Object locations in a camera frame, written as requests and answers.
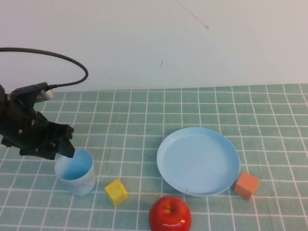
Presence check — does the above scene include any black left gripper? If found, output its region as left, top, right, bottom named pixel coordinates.
left=0, top=101, right=76, bottom=161

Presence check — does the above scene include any red apple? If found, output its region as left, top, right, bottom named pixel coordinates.
left=148, top=196, right=193, bottom=231

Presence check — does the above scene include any light blue round plate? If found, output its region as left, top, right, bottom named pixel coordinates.
left=156, top=127, right=241, bottom=197

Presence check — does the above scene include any green white-checked tablecloth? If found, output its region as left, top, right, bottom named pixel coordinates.
left=0, top=83, right=308, bottom=231

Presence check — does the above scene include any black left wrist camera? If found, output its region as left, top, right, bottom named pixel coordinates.
left=9, top=82, right=55, bottom=106

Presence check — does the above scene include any yellow foam cube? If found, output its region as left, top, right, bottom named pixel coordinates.
left=104, top=178, right=129, bottom=207

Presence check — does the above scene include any orange foam cube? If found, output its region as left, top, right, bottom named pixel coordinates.
left=234, top=171, right=260, bottom=201

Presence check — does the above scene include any black camera cable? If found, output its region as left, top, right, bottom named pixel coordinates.
left=0, top=47, right=89, bottom=88

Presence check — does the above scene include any light blue plastic cup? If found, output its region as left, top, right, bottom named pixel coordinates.
left=54, top=149, right=96, bottom=197

